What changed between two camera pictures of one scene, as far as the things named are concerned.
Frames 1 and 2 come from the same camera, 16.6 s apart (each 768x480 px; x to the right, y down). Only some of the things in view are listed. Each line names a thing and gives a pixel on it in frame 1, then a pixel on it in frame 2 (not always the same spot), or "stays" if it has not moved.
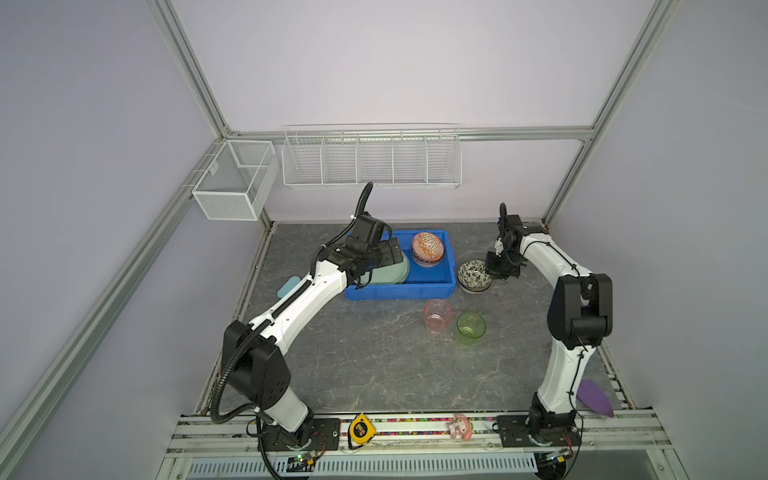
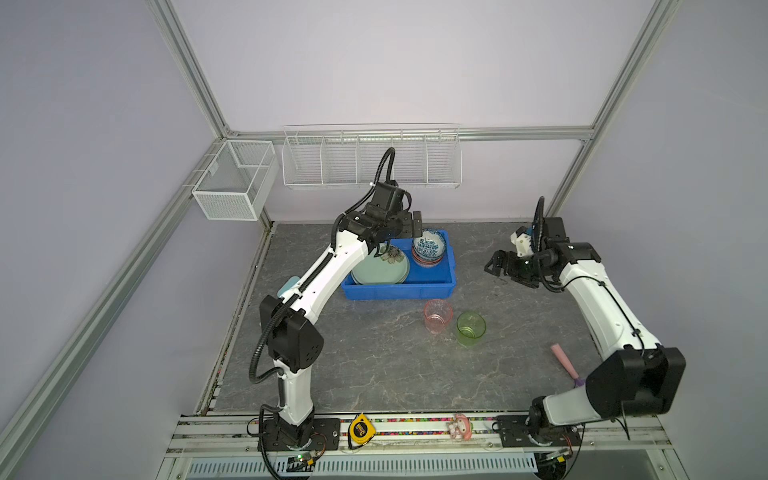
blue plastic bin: [423, 282] stays
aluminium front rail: [625, 434] stays
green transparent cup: [470, 326] stays
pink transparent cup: [438, 314] stays
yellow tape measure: [361, 430] stays
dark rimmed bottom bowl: [475, 292] -> [430, 246]
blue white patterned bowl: [472, 276] -> [427, 263]
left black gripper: [387, 254] -> [409, 230]
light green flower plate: [392, 274] stays
